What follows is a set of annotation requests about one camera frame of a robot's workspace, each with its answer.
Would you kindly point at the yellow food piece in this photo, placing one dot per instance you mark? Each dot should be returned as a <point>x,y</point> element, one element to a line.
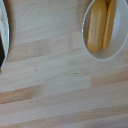
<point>96,25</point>
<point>109,25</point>

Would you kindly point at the white ceramic bowl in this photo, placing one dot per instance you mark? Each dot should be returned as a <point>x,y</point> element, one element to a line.
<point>118,40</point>

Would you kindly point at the white floral rim plate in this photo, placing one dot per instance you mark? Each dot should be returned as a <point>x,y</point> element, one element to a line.
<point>4,23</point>

